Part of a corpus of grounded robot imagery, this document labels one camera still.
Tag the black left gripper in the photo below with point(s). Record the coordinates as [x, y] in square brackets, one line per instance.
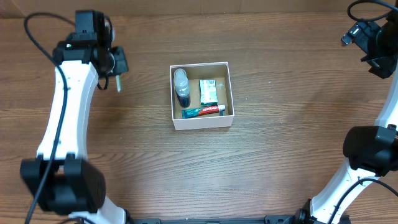
[120, 63]

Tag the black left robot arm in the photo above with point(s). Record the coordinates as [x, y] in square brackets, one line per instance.
[60, 178]

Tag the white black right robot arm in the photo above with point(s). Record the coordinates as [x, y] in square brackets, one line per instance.
[370, 151]

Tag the green soap box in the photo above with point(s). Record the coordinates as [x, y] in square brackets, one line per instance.
[208, 94]

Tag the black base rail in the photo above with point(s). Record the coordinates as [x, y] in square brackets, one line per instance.
[270, 219]

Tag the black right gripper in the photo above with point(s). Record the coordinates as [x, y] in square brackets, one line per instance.
[384, 65]

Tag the white cardboard box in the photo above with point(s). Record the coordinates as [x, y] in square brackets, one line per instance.
[219, 71]

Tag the green toothbrush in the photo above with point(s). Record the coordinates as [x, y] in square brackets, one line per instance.
[118, 83]

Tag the clear bottle with dark liquid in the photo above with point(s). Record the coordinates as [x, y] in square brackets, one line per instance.
[182, 87]

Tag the red green toothpaste tube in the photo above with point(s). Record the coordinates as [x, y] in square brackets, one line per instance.
[192, 113]

